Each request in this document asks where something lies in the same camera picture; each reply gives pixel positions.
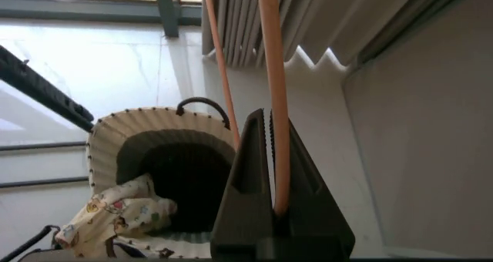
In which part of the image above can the cream printed garment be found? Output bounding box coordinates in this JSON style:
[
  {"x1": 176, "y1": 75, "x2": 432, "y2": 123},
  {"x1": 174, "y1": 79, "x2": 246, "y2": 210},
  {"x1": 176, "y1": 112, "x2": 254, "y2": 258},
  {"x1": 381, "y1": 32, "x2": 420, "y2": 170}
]
[{"x1": 54, "y1": 173, "x2": 211, "y2": 260}]

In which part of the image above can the window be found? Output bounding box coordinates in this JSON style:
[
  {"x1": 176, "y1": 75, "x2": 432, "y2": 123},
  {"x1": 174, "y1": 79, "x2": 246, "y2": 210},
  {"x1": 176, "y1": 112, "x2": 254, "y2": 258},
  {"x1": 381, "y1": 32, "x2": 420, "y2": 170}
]
[{"x1": 0, "y1": 0, "x2": 203, "y2": 26}]

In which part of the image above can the grey curtain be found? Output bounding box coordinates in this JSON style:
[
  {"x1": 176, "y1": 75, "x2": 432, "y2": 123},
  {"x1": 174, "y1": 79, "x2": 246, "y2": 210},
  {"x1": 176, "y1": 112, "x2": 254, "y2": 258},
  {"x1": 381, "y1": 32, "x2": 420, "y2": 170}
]
[{"x1": 202, "y1": 0, "x2": 475, "y2": 69}]

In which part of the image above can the black clothes rack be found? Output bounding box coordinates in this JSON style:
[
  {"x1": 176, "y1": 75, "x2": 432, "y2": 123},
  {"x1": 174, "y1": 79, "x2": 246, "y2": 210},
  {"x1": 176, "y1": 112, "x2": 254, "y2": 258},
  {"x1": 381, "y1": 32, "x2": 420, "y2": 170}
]
[{"x1": 0, "y1": 0, "x2": 180, "y2": 190}]

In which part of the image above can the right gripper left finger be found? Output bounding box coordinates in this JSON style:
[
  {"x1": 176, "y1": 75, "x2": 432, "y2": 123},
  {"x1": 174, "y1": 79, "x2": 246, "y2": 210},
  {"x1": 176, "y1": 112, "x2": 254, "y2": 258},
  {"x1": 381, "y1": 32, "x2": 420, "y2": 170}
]
[{"x1": 210, "y1": 107, "x2": 277, "y2": 260}]

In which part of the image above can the white laundry basket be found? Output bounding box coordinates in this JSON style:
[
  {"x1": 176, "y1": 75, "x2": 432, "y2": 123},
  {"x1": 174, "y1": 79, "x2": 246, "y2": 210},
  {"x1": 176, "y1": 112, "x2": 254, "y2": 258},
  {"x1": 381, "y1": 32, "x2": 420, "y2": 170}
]
[{"x1": 86, "y1": 96, "x2": 242, "y2": 260}]

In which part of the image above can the black cable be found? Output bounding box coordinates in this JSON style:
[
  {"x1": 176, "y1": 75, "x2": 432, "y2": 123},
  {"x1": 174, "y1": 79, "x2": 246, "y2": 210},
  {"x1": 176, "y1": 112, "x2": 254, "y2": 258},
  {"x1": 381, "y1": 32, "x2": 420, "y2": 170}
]
[{"x1": 0, "y1": 224, "x2": 62, "y2": 262}]

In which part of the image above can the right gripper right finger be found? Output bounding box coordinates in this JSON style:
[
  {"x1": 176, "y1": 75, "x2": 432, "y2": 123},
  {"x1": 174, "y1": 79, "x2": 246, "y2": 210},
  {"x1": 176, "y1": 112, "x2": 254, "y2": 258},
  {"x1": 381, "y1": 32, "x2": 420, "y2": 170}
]
[{"x1": 269, "y1": 109, "x2": 356, "y2": 260}]

